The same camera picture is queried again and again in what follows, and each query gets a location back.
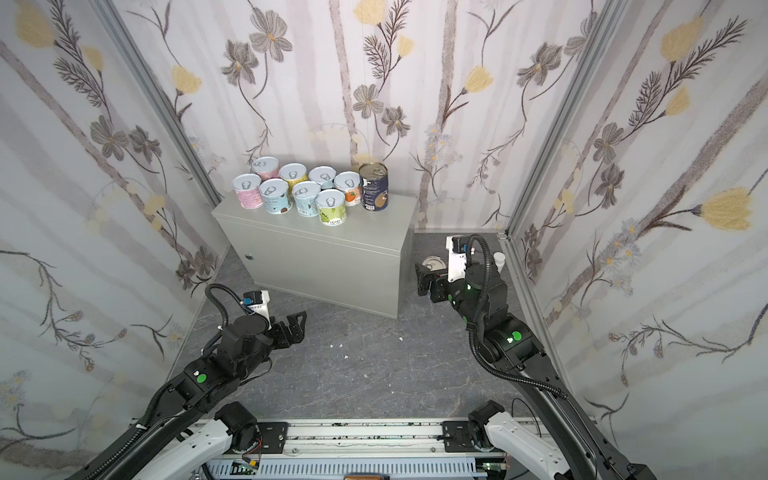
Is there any dark blue can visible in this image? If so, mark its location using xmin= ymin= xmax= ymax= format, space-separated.
xmin=359 ymin=162 xmax=389 ymax=212

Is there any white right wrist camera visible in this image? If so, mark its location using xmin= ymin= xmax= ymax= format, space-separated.
xmin=446 ymin=235 xmax=469 ymax=282

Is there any pink can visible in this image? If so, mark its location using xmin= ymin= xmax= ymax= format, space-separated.
xmin=232 ymin=173 xmax=263 ymax=210
xmin=250 ymin=156 xmax=280 ymax=181

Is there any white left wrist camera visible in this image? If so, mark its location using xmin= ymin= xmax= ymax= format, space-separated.
xmin=241 ymin=290 xmax=270 ymax=320

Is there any orange can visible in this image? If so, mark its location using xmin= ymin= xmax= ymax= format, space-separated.
xmin=334 ymin=171 xmax=362 ymax=207

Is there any green can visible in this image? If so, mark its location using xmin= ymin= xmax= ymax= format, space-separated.
xmin=315 ymin=189 xmax=347 ymax=226

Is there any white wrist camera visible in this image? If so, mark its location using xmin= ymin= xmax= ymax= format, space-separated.
xmin=446 ymin=235 xmax=469 ymax=282
xmin=241 ymin=290 xmax=270 ymax=320

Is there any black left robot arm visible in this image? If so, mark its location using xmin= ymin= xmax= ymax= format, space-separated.
xmin=73 ymin=283 xmax=307 ymax=479

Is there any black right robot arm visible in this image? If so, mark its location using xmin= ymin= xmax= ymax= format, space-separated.
xmin=415 ymin=234 xmax=654 ymax=479

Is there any light blue can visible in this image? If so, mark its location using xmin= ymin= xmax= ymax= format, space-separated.
xmin=308 ymin=166 xmax=336 ymax=190

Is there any blue can silver lid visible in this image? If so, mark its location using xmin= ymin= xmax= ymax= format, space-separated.
xmin=422 ymin=255 xmax=447 ymax=271

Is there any teal can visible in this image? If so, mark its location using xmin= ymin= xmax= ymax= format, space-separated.
xmin=259 ymin=178 xmax=292 ymax=215

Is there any grey metal cabinet counter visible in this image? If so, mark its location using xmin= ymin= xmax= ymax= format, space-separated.
xmin=213 ymin=195 xmax=416 ymax=319

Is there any yellow can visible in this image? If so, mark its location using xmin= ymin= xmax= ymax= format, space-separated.
xmin=279 ymin=162 xmax=308 ymax=190

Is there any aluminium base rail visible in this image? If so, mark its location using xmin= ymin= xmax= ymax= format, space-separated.
xmin=116 ymin=417 xmax=607 ymax=480

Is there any white plastic bottle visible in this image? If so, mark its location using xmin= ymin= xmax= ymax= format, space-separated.
xmin=493 ymin=252 xmax=506 ymax=272

